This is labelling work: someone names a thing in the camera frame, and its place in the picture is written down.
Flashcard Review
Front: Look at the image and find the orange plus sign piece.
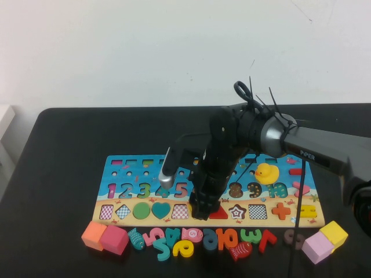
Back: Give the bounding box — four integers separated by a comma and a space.
271, 202, 292, 220

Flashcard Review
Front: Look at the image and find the red number seven piece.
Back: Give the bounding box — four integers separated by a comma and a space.
259, 229, 278, 253

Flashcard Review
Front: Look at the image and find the green number three piece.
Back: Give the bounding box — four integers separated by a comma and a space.
240, 228, 263, 244

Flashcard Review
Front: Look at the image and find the teal heart piece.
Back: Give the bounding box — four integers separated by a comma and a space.
151, 202, 172, 220

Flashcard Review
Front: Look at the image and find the red wooden fish piece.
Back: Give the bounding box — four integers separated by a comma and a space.
228, 242, 253, 263

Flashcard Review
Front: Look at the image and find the pink wooden fish piece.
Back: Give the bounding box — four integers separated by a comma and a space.
181, 227, 203, 243

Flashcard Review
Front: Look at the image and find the orange foam cube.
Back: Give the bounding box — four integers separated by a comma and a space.
81, 220, 108, 251

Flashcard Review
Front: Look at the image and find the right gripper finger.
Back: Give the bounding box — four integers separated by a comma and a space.
203, 200, 221, 221
190, 192, 206, 220

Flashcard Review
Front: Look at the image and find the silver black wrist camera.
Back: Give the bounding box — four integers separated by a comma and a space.
158, 133, 209, 189

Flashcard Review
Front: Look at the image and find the yellow number six piece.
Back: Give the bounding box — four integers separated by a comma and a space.
173, 240, 195, 258

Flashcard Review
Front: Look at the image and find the lilac foam cube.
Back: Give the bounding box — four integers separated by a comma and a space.
301, 232, 334, 265

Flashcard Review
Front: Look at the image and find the pink greater-than sign piece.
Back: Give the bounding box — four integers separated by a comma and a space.
292, 181, 310, 197

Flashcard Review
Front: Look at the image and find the green circle piece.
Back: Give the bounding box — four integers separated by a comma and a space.
132, 202, 152, 220

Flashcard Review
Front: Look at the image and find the teal wooden fish piece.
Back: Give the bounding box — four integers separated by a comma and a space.
128, 227, 147, 250

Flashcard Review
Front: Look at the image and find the pink wooden cube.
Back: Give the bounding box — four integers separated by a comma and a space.
100, 224, 130, 255

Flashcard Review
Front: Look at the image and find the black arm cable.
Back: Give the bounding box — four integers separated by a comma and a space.
233, 81, 261, 112

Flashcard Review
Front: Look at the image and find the colourful wooden number puzzle board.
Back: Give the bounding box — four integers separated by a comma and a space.
92, 154, 326, 228

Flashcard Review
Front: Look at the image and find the orange-red number ten piece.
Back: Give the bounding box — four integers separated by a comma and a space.
216, 228, 240, 250

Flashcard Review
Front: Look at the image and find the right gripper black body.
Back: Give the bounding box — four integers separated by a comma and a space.
192, 147, 250, 203

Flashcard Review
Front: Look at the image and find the red triangle piece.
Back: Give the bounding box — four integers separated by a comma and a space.
209, 206, 230, 220

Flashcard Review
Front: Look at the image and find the green number four piece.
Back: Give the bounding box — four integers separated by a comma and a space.
165, 227, 183, 247

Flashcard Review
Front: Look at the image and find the long thin black strap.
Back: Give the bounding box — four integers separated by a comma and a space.
288, 158, 307, 278

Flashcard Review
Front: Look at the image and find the brown number eight piece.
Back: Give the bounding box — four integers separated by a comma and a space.
283, 230, 305, 250

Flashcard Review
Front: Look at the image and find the yellow rubber duck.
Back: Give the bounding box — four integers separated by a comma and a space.
254, 163, 281, 185

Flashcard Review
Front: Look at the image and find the pink number five piece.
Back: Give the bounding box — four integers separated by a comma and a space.
144, 227, 165, 247

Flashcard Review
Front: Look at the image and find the yellow equals sign piece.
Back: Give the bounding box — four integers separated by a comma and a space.
297, 204, 317, 218

